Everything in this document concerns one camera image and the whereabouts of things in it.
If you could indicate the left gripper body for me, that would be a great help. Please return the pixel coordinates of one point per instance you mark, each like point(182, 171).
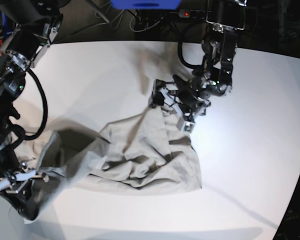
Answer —
point(187, 108)

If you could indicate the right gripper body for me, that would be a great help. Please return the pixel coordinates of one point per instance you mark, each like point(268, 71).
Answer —
point(38, 174)

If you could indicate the beige t-shirt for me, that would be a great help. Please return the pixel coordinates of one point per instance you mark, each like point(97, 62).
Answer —
point(142, 155)

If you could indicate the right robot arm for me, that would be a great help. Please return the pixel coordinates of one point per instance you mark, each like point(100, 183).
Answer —
point(37, 23)

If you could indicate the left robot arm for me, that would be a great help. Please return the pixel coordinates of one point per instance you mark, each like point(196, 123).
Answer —
point(213, 77)

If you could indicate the blue box top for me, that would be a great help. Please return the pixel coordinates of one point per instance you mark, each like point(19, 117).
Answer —
point(145, 4)

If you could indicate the black power strip red switch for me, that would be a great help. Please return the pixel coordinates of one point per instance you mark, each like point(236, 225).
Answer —
point(192, 14)

